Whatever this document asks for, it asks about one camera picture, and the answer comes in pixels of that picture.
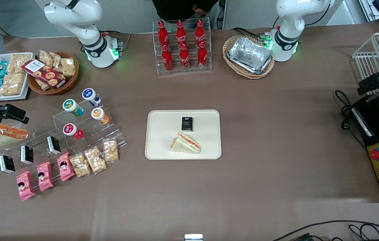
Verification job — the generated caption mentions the green lid gum bottle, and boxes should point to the green lid gum bottle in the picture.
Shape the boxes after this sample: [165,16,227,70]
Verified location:
[62,99,84,117]

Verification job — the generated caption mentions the black gum box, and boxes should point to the black gum box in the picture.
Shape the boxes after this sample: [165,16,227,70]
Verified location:
[20,145,34,165]
[46,136,62,155]
[0,155,16,175]
[181,116,194,132]

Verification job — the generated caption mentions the blue lid gum bottle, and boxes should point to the blue lid gum bottle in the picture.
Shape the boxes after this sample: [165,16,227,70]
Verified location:
[82,88,102,107]

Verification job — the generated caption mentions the orange lid gum bottle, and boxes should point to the orange lid gum bottle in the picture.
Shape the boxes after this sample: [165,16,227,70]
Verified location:
[91,107,110,125]

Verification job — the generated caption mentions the beige serving tray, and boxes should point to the beige serving tray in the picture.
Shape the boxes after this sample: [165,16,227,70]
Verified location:
[145,109,222,160]

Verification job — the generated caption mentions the wrapped triangle sandwich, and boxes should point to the wrapped triangle sandwich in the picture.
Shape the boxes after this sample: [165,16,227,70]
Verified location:
[169,132,202,154]
[0,124,29,149]

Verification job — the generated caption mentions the large bag rice snack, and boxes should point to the large bag rice snack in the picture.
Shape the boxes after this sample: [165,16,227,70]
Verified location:
[0,73,26,97]
[7,53,32,74]

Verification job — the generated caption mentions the black sealing machine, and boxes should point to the black sealing machine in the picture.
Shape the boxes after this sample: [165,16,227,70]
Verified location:
[351,95,379,204]

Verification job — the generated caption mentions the clear acrylic tiered stand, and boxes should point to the clear acrylic tiered stand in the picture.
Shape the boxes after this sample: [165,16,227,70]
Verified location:
[0,97,128,198]

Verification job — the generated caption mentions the red cookie box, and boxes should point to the red cookie box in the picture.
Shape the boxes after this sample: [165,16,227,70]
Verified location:
[21,59,67,89]

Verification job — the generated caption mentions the red yogurt cup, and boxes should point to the red yogurt cup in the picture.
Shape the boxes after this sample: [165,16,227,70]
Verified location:
[63,123,84,140]

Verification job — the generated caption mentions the round wicker basket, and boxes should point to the round wicker basket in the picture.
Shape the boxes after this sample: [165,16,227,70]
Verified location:
[27,51,80,96]

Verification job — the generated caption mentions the pink snack pack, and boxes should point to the pink snack pack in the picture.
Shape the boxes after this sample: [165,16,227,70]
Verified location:
[57,152,76,182]
[16,170,36,202]
[36,161,54,192]

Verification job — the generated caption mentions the stacked foil trays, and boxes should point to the stacked foil trays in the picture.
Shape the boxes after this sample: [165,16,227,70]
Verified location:
[227,37,274,75]

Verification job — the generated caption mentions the open weave wicker basket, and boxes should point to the open weave wicker basket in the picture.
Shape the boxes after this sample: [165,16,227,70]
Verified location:
[222,35,276,80]

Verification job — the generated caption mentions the red cola bottle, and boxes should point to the red cola bottle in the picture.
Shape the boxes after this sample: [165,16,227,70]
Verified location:
[195,19,206,47]
[157,20,170,50]
[179,43,191,71]
[176,20,187,49]
[161,44,174,72]
[197,41,209,70]

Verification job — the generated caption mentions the clear acrylic bottle rack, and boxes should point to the clear acrylic bottle rack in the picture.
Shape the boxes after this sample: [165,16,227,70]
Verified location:
[152,18,213,75]

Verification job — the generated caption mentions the standing person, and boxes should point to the standing person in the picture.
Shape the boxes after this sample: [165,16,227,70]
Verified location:
[152,0,219,21]

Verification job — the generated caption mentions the black power cable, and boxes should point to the black power cable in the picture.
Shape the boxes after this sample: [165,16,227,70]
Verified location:
[334,89,368,149]

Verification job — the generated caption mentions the white wire basket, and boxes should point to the white wire basket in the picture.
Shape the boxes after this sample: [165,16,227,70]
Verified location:
[352,31,379,98]

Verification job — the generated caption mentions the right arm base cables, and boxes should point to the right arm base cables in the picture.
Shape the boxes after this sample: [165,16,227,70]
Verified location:
[101,31,132,61]

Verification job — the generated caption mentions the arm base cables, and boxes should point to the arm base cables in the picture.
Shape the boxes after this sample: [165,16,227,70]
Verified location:
[101,31,132,61]
[231,26,274,46]

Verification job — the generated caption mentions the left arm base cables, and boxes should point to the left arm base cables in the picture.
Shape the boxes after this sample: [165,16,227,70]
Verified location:
[231,26,274,46]

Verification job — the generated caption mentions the black cables bundle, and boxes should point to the black cables bundle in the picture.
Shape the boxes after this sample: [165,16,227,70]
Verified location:
[273,220,379,241]

